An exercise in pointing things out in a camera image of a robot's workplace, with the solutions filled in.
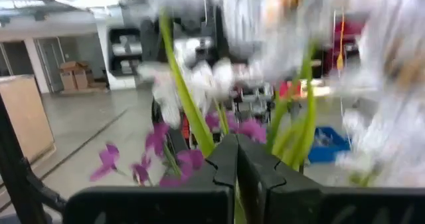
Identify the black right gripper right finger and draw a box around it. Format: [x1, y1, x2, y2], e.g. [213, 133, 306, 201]
[236, 134, 425, 224]

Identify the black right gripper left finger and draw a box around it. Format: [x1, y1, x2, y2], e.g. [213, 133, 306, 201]
[62, 133, 239, 224]

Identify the purple artificial flower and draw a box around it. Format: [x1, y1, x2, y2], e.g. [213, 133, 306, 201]
[89, 112, 268, 189]

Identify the white blossom spray flower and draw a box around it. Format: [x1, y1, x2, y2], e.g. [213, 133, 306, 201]
[137, 0, 425, 224]

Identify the blue storage bin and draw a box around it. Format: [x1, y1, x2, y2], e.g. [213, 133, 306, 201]
[308, 126, 351, 164]

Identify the brown cardboard box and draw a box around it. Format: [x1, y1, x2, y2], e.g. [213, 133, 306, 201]
[59, 70, 78, 92]
[74, 67, 90, 90]

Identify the light wooden board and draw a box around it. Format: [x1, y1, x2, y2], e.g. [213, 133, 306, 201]
[0, 74, 56, 165]

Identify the black storage rack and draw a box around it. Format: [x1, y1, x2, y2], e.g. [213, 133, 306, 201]
[108, 27, 144, 78]

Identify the black metal table frame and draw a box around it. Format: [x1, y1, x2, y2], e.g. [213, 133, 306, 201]
[0, 94, 69, 224]

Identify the yellow hanging strap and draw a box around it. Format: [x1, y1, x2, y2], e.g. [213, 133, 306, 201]
[336, 13, 346, 71]

